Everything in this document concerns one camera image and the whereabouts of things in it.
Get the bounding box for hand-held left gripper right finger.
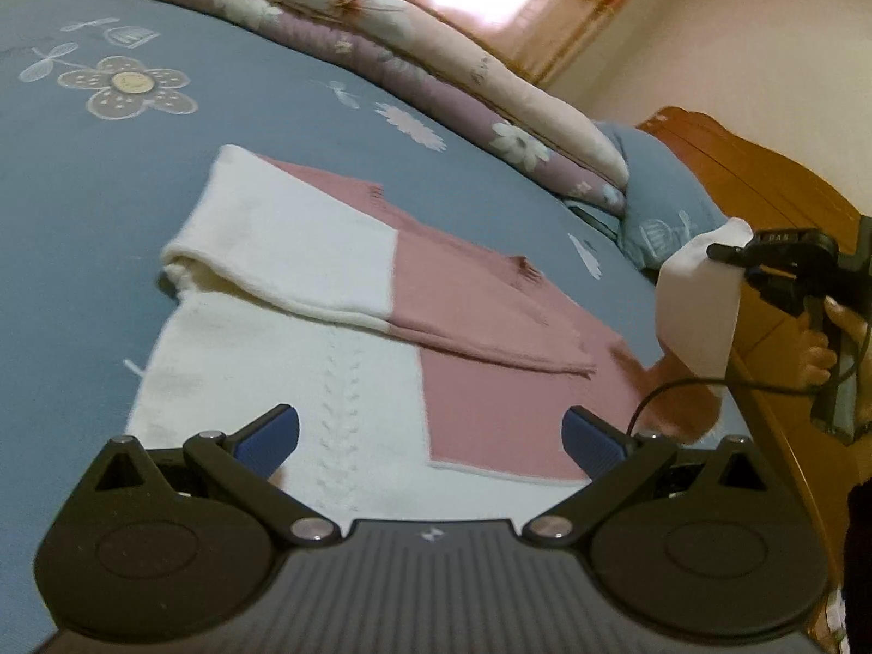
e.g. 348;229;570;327
523;406;798;547

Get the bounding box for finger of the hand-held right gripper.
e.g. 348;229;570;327
707;240;759;265

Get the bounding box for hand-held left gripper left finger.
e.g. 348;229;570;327
71;404;340;547

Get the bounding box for pink and white knit sweater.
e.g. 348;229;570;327
126;143;754;488

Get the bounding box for person's right hand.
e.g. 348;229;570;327
794;296;871;392

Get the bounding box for wooden bed headboard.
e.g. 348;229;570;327
635;105;872;601

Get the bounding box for teal printed pillow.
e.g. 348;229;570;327
592;121;733;274

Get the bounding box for bed with teal printed sheet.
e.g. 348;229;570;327
0;0;757;546

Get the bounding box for person's dark clothing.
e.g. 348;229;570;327
827;483;872;654

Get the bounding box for folded floral quilt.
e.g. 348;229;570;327
19;0;631;215

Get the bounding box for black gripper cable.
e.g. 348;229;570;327
628;337;859;438

